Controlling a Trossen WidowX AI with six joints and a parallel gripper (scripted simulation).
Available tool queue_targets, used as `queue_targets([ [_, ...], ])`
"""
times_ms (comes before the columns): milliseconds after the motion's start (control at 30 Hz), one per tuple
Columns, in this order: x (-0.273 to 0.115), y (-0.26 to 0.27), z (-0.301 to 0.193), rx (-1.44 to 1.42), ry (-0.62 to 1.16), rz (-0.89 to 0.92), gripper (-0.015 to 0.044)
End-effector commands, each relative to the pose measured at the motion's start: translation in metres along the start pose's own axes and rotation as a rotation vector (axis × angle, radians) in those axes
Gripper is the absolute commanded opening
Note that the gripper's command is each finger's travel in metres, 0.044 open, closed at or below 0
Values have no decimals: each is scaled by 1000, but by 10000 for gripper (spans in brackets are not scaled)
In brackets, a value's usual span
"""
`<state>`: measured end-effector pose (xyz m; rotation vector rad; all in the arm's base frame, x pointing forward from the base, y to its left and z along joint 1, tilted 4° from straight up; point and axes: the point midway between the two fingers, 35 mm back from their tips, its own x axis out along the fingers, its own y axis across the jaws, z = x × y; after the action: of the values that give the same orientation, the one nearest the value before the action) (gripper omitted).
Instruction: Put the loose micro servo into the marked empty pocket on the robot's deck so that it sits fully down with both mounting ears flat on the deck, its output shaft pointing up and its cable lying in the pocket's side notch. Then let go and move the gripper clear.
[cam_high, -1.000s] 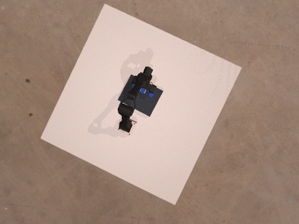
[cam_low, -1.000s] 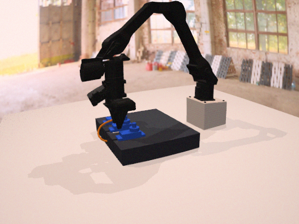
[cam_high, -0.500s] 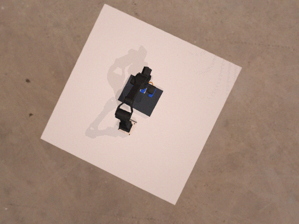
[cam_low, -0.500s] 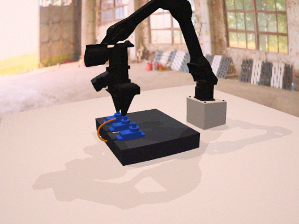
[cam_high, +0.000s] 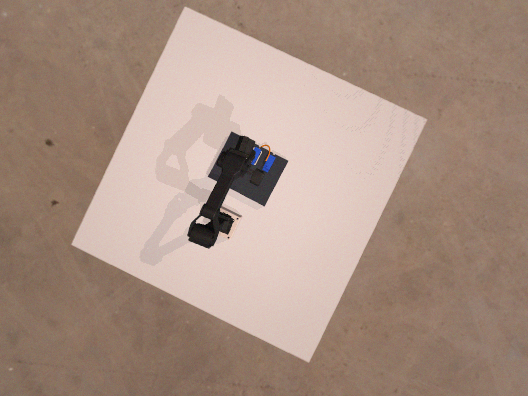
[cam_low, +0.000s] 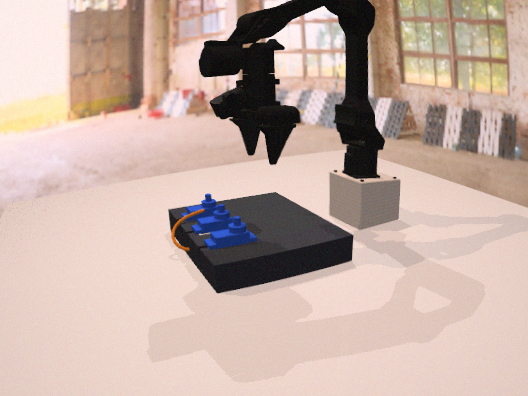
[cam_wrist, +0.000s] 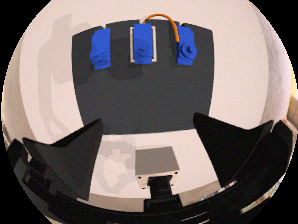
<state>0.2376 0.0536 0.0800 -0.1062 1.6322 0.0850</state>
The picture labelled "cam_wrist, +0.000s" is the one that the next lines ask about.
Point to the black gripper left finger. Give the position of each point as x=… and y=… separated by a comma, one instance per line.
x=72, y=158

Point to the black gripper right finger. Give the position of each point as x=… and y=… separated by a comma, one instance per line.
x=228, y=147

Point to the blue micro servo with orange cable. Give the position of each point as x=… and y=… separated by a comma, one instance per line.
x=143, y=40

